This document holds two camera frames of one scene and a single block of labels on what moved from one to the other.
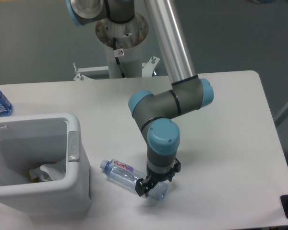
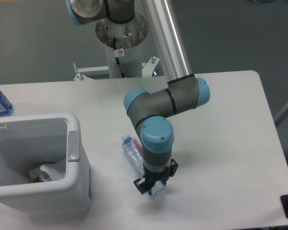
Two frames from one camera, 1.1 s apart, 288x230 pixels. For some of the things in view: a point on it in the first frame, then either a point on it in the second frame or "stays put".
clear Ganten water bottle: x=127 y=175 → x=133 y=149
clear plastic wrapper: x=49 y=172 stays put
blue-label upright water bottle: x=0 y=105 stays put
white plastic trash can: x=38 y=165 stays put
